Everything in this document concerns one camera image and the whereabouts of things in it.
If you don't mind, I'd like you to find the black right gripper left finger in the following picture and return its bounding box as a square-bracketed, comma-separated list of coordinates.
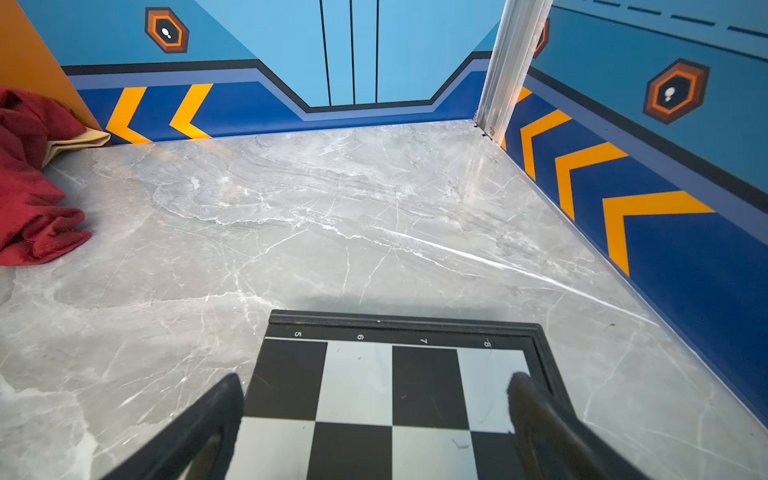
[105, 373, 244, 479]

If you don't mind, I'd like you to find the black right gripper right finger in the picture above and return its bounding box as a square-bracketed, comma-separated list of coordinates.
[507, 372, 647, 479]

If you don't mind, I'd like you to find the red fuzzy cloth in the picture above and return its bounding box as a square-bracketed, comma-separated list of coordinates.
[1, 87, 91, 267]

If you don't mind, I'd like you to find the pale yellow cloth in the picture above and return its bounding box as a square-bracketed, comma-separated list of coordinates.
[41, 127, 111, 169]

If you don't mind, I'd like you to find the black white chessboard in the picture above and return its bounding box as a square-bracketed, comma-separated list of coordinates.
[227, 310, 569, 479]

